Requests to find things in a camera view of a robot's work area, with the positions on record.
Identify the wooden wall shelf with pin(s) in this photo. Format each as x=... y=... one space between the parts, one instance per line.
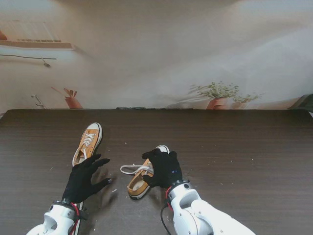
x=36 y=45

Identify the yellow canvas sneaker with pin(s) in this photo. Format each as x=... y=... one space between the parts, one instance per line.
x=137 y=191
x=94 y=137

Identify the white shoelace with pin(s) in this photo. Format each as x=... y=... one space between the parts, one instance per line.
x=127 y=167

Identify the metal tap fixture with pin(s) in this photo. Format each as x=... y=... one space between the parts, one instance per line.
x=40 y=105

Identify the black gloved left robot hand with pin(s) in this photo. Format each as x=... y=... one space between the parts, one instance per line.
x=80 y=183

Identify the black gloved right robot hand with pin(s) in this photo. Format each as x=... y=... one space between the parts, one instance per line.
x=166 y=171

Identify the green plant in terracotta pot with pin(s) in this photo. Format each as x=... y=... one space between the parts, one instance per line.
x=217 y=102

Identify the metal wall rail with hook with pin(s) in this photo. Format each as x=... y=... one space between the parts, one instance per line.
x=24 y=57

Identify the terracotta pot with wooden utensils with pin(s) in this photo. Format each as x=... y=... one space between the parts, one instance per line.
x=73 y=102

